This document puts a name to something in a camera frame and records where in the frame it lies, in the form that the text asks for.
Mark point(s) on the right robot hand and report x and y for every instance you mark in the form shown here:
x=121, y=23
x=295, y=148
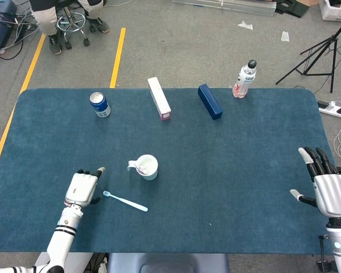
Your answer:
x=334, y=196

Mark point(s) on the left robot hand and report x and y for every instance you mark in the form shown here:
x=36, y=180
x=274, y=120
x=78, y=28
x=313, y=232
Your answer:
x=81, y=189

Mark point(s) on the light blue toothbrush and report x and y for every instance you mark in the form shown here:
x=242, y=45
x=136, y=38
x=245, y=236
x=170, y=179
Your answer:
x=128, y=202

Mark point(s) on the white printed toothpaste tube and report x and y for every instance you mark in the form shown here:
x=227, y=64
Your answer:
x=143, y=169

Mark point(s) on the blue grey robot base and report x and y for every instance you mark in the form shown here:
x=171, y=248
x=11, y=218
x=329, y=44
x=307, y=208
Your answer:
x=164, y=263

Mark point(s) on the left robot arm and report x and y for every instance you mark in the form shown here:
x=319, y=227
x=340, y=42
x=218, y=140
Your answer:
x=62, y=239

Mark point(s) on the blue soda can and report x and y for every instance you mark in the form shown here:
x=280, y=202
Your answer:
x=100, y=106

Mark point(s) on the white pink box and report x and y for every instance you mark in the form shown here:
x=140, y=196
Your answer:
x=159, y=96

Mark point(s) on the white power strip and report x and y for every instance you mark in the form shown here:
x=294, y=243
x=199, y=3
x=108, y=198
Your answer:
x=332, y=109

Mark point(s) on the blue felt table mat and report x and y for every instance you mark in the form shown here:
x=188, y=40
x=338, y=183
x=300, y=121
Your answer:
x=216, y=170

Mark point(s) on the black tripod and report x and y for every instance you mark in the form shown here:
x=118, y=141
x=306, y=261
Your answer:
x=334, y=65

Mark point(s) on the pink drink plastic bottle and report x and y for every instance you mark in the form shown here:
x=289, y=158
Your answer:
x=243, y=82

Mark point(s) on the dark blue long box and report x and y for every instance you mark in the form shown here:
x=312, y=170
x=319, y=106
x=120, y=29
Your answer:
x=210, y=101

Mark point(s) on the chrome swivel stool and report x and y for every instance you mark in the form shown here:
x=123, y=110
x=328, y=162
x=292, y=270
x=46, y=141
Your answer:
x=71, y=22

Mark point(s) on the flat white paper scrap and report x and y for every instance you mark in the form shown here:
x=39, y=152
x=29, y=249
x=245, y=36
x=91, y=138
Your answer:
x=285, y=36

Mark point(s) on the person in beige trousers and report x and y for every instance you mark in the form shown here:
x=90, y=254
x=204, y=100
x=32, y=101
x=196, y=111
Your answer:
x=45, y=20

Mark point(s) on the white storage bin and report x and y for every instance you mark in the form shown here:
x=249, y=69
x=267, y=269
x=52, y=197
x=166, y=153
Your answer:
x=332, y=12

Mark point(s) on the crumpled white paper scrap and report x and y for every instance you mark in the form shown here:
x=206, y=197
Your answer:
x=245, y=25

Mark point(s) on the black foam pieces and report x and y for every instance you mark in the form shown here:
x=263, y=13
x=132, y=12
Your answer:
x=290, y=8

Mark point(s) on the brown cardboard box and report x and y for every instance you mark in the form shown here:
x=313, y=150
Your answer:
x=308, y=2

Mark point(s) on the aluminium profile rails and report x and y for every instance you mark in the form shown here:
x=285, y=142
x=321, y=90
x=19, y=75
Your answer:
x=230, y=5

